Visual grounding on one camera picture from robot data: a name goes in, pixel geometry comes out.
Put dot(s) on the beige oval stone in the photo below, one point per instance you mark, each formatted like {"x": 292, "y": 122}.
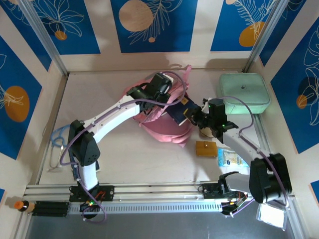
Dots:
{"x": 206, "y": 132}

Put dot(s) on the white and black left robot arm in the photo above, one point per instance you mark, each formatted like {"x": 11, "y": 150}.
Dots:
{"x": 112, "y": 119}

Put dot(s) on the mint green zipped case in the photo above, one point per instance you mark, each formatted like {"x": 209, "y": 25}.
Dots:
{"x": 243, "y": 92}

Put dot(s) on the clear bag with white contents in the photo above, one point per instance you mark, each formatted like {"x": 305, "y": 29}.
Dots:
{"x": 271, "y": 216}

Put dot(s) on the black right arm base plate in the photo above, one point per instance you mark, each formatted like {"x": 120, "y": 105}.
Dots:
{"x": 210, "y": 190}

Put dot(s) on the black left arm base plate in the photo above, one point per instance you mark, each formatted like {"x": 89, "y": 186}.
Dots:
{"x": 107, "y": 193}

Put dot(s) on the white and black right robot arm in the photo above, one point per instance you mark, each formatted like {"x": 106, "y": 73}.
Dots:
{"x": 239, "y": 144}

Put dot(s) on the blue book with yellow label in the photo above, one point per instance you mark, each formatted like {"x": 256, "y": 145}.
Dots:
{"x": 179, "y": 109}
{"x": 98, "y": 167}

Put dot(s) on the brown leather wallet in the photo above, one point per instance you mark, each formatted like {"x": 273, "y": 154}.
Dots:
{"x": 206, "y": 149}

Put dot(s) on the aluminium corner post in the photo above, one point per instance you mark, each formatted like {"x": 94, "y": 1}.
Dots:
{"x": 266, "y": 37}
{"x": 44, "y": 37}

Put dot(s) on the pink student backpack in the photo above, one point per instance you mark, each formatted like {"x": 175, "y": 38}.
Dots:
{"x": 164, "y": 129}

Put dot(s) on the black ribbed bar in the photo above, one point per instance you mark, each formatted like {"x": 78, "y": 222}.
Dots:
{"x": 51, "y": 208}

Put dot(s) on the aluminium front rail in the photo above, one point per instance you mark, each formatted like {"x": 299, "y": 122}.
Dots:
{"x": 154, "y": 190}

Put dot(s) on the blue snack packet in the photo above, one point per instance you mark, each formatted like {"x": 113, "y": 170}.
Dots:
{"x": 230, "y": 158}

